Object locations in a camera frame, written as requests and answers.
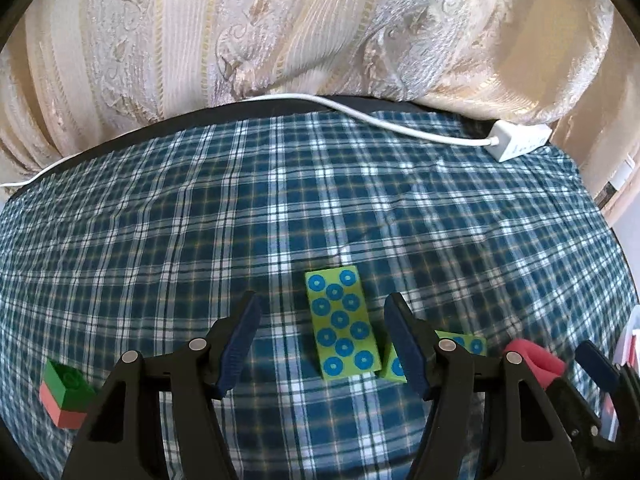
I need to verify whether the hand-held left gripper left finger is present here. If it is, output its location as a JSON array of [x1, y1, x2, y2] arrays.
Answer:
[[60, 290, 263, 480]]

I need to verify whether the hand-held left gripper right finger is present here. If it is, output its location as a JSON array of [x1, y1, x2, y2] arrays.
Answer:
[[384, 292, 583, 480]]

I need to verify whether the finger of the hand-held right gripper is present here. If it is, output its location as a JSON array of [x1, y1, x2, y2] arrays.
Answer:
[[545, 376, 603, 448], [575, 340, 640, 443]]

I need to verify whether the clear plastic container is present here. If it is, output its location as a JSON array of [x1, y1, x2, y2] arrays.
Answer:
[[597, 305, 640, 436]]

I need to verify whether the pink foam tube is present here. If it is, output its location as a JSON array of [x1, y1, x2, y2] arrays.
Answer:
[[502, 338, 566, 391]]

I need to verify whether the green blue-dotted toy block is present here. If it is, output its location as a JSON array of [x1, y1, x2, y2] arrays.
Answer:
[[380, 330, 487, 381], [305, 262, 378, 381]]

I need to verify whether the blue plaid tablecloth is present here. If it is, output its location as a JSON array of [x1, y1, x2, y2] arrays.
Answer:
[[0, 107, 640, 480]]

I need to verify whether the small green toy block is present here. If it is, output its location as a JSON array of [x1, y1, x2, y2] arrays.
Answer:
[[42, 359, 96, 401]]

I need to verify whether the small pink toy block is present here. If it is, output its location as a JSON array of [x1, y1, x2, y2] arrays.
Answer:
[[39, 382, 93, 430]]

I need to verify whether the small white object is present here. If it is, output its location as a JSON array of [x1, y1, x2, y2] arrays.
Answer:
[[612, 159, 637, 191]]

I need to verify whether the white power strip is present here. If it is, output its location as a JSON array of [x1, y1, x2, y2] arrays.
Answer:
[[489, 120, 553, 162]]

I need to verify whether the cream patterned curtain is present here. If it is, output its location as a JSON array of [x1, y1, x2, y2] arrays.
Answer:
[[0, 0, 640, 211]]

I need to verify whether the white power cable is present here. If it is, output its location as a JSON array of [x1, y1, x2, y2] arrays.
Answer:
[[0, 92, 496, 191]]

